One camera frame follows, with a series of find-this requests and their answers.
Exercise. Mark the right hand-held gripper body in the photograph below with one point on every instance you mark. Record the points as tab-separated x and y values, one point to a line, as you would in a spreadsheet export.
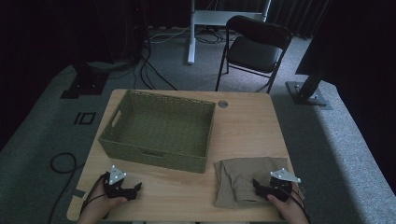
280	186

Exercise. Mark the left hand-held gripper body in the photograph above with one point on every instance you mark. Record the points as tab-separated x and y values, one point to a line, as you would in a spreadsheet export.
115	186

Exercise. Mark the khaki pants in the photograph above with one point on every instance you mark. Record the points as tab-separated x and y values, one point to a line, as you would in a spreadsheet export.
239	177

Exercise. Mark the green woven basket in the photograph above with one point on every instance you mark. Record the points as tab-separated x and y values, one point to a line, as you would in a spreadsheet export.
162	130

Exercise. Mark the person's right hand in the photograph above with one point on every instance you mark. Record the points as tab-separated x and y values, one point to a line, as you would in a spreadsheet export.
288	207

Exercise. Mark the person's left hand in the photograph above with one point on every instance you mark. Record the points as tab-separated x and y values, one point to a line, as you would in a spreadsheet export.
102	205

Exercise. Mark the grey tape strip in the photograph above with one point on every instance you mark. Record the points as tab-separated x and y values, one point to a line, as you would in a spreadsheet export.
78	193

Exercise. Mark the black floor tape marks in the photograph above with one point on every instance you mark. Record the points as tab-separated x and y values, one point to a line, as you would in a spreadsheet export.
85	118

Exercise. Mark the grey round table grommet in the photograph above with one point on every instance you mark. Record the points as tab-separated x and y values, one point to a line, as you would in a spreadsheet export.
222	104

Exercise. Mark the black stand with square base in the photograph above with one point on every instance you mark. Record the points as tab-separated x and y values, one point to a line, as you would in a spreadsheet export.
85	82

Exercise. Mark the black folding chair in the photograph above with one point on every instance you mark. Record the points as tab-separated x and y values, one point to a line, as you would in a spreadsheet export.
255	51

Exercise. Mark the black post with base plate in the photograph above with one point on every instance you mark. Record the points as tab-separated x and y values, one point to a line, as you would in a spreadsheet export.
308	90

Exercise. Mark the white desk frame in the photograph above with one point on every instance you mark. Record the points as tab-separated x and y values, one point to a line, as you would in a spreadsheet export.
214	18

